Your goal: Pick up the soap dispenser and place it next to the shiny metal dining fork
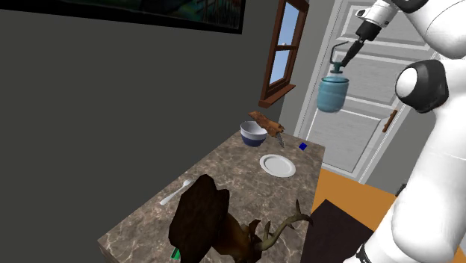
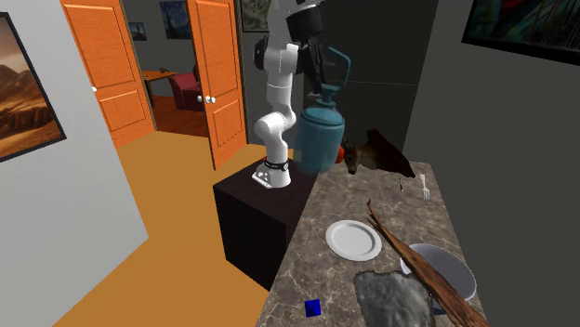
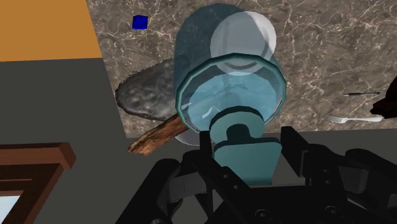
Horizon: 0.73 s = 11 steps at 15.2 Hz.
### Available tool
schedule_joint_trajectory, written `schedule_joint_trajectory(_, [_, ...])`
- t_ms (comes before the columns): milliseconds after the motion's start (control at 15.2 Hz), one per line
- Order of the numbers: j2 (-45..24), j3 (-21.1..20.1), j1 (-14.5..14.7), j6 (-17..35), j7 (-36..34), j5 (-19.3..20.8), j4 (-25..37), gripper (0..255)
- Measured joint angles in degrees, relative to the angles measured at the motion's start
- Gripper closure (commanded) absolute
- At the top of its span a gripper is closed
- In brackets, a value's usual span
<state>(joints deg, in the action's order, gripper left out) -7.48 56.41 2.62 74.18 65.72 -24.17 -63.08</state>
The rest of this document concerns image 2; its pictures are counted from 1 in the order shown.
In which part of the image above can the blue cube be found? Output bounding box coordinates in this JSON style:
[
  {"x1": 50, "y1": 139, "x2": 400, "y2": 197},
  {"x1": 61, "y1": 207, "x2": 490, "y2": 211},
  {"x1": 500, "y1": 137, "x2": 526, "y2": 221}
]
[{"x1": 304, "y1": 298, "x2": 323, "y2": 319}]

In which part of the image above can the greenish map wall picture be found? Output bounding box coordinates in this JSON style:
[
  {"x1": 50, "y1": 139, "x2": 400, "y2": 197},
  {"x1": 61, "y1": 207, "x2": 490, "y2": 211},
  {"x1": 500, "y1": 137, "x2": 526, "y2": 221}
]
[{"x1": 239, "y1": 0, "x2": 273, "y2": 34}]

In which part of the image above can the wooden table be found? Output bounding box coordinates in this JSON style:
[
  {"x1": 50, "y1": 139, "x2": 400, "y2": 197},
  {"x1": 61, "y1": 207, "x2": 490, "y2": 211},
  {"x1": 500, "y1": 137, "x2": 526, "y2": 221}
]
[{"x1": 140, "y1": 67, "x2": 178, "y2": 109}]

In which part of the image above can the dark red armchair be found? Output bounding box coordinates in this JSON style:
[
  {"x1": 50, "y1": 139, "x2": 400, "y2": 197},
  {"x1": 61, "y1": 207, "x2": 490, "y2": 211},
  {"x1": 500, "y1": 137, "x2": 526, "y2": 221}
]
[{"x1": 167, "y1": 63, "x2": 205, "y2": 113}]

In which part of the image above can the blue starry wall picture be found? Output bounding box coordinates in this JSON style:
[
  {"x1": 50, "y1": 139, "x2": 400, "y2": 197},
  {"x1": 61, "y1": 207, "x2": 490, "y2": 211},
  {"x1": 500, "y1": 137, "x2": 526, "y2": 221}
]
[{"x1": 158, "y1": 0, "x2": 192, "y2": 41}]

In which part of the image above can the dark colourful wall picture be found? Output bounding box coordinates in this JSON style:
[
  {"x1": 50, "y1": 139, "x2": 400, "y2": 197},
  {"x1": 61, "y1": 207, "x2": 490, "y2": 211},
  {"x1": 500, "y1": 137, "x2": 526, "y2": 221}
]
[{"x1": 460, "y1": 0, "x2": 580, "y2": 68}]

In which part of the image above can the brown wooden branch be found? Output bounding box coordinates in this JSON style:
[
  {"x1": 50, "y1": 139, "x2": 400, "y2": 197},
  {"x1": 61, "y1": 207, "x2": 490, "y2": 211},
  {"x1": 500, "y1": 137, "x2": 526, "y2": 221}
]
[{"x1": 365, "y1": 198, "x2": 494, "y2": 327}]

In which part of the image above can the teal gas cylinder with handle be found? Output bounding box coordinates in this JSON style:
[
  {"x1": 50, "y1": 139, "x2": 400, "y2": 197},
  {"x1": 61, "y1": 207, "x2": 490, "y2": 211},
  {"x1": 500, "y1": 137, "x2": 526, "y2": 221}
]
[{"x1": 293, "y1": 46, "x2": 352, "y2": 176}]

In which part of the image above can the orange panel door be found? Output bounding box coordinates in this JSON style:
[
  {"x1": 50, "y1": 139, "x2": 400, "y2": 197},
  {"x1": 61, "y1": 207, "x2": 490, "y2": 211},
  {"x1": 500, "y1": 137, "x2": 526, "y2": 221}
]
[
  {"x1": 59, "y1": 0, "x2": 158, "y2": 150},
  {"x1": 186, "y1": 0, "x2": 248, "y2": 171}
]

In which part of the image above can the desert landscape wall picture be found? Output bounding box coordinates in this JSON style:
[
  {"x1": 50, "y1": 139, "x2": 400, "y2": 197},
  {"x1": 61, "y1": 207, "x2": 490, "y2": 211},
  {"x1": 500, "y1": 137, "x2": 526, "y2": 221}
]
[{"x1": 0, "y1": 11, "x2": 68, "y2": 164}]

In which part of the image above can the pale grey bowl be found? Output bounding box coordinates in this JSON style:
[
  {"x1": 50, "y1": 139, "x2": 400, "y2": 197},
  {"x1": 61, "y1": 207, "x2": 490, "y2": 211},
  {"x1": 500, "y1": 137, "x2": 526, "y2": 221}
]
[{"x1": 399, "y1": 242, "x2": 479, "y2": 304}]

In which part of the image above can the white plate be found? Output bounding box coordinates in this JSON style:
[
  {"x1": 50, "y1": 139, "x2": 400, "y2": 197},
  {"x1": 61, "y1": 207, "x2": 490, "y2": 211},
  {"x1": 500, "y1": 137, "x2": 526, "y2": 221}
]
[{"x1": 324, "y1": 219, "x2": 384, "y2": 262}]

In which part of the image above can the brown deer head figure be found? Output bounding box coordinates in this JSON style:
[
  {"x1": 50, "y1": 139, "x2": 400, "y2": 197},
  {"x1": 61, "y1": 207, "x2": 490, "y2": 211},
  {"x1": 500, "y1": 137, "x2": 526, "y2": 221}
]
[{"x1": 341, "y1": 127, "x2": 416, "y2": 179}]

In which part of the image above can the dark robot stand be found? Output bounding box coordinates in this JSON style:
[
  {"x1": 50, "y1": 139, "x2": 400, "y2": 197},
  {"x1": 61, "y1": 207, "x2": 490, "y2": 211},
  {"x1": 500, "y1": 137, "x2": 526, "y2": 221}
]
[{"x1": 212, "y1": 158, "x2": 319, "y2": 292}]

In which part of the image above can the white fork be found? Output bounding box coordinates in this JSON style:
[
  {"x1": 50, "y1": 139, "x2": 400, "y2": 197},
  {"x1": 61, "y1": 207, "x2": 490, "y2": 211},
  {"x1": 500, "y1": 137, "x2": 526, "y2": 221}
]
[{"x1": 418, "y1": 173, "x2": 431, "y2": 203}]

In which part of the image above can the small blue wall picture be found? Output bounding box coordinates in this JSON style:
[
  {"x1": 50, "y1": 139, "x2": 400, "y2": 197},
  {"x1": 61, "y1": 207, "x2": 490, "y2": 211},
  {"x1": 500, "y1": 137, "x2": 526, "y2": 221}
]
[{"x1": 127, "y1": 21, "x2": 149, "y2": 43}]

